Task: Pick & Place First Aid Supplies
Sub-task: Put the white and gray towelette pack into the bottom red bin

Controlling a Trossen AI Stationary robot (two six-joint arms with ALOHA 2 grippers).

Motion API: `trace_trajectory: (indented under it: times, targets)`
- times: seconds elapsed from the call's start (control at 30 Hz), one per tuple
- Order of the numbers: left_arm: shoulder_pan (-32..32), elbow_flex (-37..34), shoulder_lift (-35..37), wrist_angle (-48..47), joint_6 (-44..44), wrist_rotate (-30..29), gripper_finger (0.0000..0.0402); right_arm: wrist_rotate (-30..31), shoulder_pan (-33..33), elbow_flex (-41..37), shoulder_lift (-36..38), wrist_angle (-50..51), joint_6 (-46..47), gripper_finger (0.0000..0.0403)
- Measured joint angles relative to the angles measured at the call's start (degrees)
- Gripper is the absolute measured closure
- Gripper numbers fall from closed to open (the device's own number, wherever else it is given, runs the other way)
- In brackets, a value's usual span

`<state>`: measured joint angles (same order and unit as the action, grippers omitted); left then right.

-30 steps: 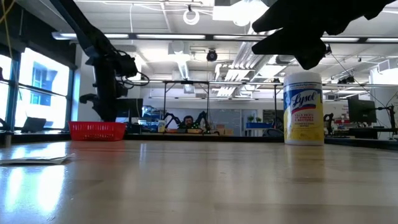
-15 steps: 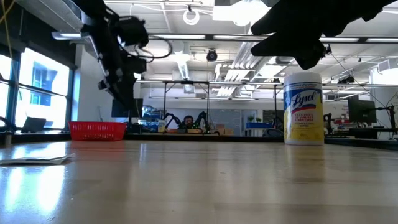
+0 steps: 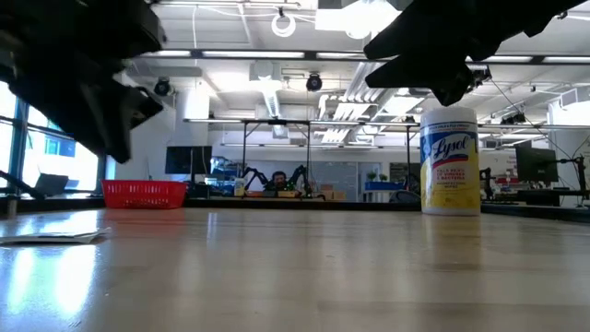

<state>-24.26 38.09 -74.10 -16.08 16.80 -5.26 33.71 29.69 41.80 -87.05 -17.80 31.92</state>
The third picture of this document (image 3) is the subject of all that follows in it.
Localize white coiled cable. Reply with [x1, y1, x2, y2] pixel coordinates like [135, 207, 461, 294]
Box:
[270, 12, 297, 39]

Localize black background metal gantry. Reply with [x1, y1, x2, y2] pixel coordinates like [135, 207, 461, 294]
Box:
[183, 117, 421, 197]

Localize person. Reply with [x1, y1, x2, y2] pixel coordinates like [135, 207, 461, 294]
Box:
[269, 170, 290, 193]

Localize black wall screen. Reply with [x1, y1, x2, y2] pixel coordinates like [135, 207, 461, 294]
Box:
[164, 146, 213, 175]

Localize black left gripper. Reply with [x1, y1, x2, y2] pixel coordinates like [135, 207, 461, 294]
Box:
[0, 0, 166, 163]

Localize red plastic mesh basket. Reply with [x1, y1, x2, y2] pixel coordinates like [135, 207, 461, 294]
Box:
[100, 179, 189, 210]

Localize brown cardboard boxes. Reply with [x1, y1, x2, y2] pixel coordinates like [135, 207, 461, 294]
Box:
[317, 184, 347, 201]

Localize black overhead light bar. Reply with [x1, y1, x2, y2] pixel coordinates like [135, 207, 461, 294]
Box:
[137, 48, 590, 65]

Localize black monitor stand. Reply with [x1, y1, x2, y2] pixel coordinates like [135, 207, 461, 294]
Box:
[557, 154, 590, 200]

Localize Lysol wipes canister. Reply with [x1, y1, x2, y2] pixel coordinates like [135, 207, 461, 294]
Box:
[419, 106, 482, 217]

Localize black desk monitor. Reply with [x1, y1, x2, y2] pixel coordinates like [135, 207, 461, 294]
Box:
[514, 146, 559, 184]

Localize dark laptop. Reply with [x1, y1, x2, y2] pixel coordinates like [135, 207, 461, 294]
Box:
[34, 172, 70, 197]

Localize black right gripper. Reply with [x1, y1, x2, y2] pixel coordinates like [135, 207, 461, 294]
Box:
[363, 0, 554, 106]

